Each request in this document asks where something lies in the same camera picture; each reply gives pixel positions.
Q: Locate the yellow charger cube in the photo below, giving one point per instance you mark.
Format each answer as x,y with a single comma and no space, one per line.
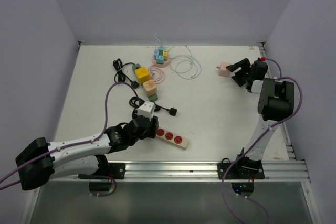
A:
165,53

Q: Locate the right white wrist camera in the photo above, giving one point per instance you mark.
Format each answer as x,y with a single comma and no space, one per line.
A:
263,59

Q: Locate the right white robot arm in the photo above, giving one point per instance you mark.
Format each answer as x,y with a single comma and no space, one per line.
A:
275,104

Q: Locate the beige power strip red sockets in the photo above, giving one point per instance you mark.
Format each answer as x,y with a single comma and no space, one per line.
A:
172,138

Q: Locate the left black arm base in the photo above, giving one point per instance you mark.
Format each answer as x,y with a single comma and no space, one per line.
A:
102,182

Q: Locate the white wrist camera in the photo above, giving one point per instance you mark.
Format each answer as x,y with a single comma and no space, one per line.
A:
263,59
146,109

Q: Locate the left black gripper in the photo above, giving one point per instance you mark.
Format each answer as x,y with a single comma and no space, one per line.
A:
150,131

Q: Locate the aluminium frame rail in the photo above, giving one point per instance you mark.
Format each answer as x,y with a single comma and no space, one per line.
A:
275,171

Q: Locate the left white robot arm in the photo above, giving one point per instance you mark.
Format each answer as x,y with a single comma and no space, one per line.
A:
42,161

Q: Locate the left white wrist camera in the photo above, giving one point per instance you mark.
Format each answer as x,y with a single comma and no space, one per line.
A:
146,109

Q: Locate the pink cube adapter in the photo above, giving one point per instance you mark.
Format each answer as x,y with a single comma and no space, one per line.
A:
222,69

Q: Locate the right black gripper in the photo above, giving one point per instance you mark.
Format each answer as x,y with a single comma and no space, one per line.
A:
243,64

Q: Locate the green power strip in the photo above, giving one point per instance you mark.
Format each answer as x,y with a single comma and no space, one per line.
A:
151,98

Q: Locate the yellow cube adapter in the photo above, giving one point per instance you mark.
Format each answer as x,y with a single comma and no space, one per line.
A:
142,75

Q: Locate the blue charger cube front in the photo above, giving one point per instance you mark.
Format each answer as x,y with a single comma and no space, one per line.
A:
159,59

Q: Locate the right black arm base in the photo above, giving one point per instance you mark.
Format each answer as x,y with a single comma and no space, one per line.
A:
245,169

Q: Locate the beige cube adapter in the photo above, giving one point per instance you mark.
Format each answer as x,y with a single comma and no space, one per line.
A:
150,88

